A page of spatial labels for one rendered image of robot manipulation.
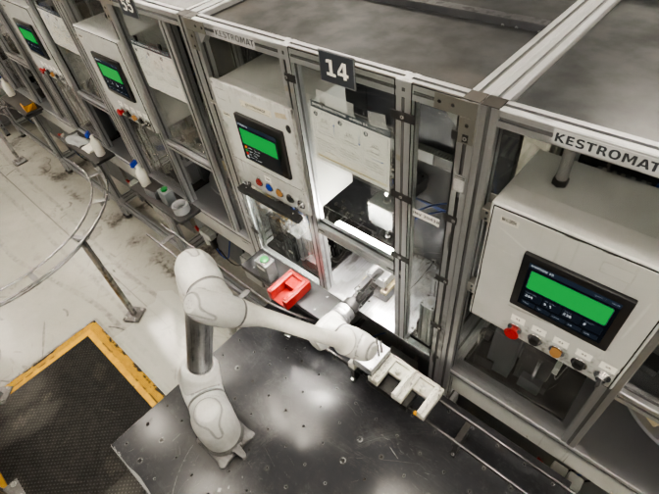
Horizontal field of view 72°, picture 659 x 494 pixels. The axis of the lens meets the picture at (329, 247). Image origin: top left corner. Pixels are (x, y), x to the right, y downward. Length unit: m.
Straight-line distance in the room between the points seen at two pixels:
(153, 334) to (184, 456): 1.43
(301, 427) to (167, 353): 1.47
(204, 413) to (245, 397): 0.33
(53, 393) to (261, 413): 1.74
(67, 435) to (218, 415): 1.58
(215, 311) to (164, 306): 2.11
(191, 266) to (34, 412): 2.14
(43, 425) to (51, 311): 0.93
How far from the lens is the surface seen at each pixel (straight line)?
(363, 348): 1.69
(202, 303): 1.41
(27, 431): 3.44
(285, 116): 1.52
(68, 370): 3.54
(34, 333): 3.90
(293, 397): 2.10
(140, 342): 3.41
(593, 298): 1.20
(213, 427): 1.86
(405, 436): 2.00
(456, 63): 1.28
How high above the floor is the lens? 2.56
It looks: 47 degrees down
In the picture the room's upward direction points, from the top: 8 degrees counter-clockwise
